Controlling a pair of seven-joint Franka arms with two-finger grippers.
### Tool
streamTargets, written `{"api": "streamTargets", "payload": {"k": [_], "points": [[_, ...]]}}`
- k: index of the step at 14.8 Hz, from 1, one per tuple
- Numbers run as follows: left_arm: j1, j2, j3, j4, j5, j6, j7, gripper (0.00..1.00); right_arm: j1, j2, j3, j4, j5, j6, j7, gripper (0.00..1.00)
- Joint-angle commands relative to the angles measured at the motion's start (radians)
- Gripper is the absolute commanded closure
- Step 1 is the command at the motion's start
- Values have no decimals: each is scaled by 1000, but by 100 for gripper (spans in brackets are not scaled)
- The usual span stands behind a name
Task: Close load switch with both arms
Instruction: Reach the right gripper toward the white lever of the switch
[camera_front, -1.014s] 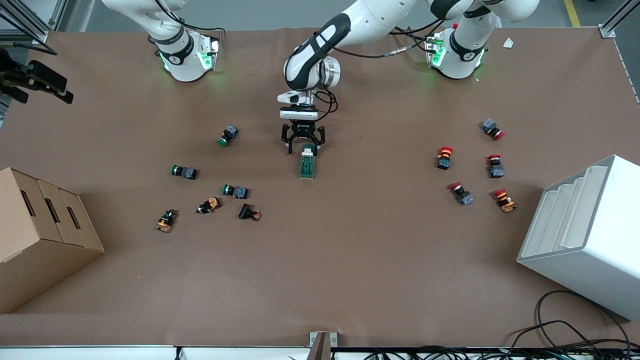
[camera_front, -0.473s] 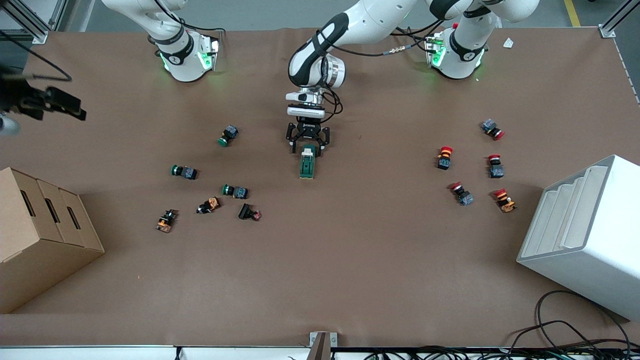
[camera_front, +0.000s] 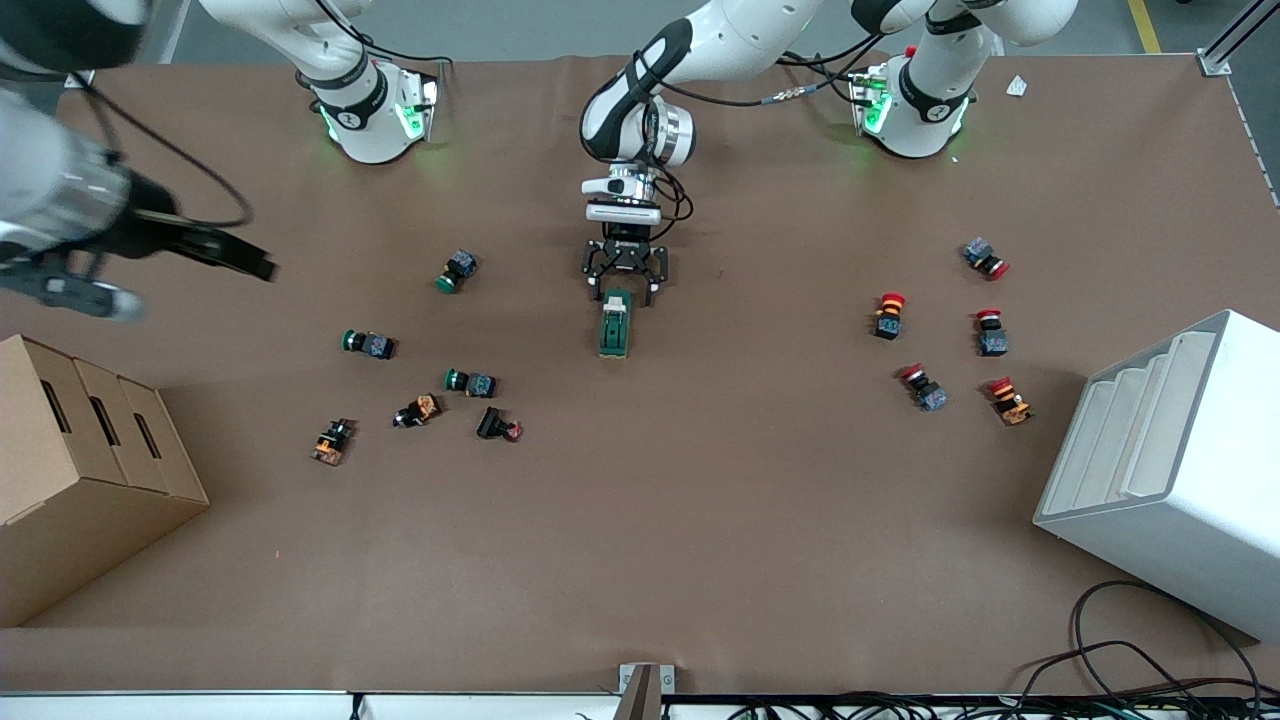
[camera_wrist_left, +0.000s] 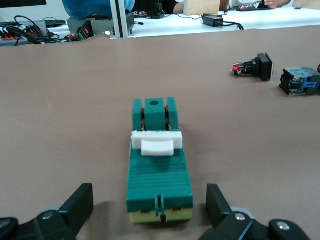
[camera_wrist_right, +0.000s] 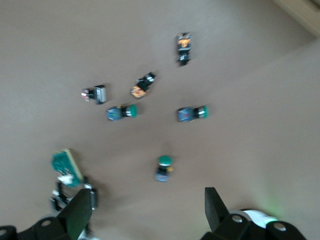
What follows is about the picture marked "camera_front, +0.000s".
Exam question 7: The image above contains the brown table mat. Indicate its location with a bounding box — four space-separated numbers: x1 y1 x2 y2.
0 50 1280 696

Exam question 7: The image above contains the black base cable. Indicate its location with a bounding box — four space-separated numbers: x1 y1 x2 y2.
775 48 881 106
310 0 456 69

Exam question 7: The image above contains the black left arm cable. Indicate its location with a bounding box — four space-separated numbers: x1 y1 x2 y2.
640 35 901 246

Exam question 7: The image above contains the white stepped plastic bin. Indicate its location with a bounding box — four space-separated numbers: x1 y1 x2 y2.
1033 308 1280 644

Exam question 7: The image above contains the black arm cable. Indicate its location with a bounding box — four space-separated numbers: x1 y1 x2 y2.
60 70 251 229
640 35 901 246

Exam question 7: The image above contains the brown cardboard box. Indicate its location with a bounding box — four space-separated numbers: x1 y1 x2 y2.
0 333 211 629

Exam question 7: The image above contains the black looped floor cable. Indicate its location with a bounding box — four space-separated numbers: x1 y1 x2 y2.
1015 580 1266 701

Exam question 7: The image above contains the white table edge rail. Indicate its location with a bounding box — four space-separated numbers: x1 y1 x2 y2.
0 690 1280 720

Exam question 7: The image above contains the aluminium frame profile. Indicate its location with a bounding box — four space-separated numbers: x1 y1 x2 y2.
150 0 193 63
1195 0 1280 76

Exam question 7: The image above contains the green load switch white handle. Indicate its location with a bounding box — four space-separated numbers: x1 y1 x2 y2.
598 288 635 359

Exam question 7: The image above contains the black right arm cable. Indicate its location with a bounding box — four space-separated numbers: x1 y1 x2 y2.
60 70 251 229

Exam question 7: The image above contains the black switch orange block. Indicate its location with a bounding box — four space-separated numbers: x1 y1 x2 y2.
392 393 443 430
310 418 357 467

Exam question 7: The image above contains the grey metal table bracket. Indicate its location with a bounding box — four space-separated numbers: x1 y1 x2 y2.
617 662 676 720

